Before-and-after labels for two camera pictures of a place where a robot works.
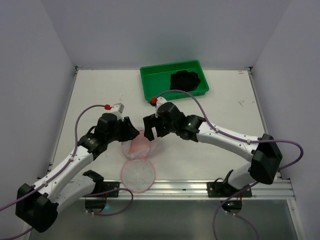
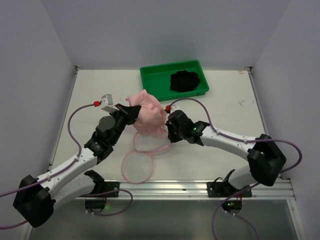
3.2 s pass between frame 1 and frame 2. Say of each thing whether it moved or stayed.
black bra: stayed
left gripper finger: moved
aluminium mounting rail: stayed
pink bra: moved
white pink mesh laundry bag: moved
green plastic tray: stayed
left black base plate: stayed
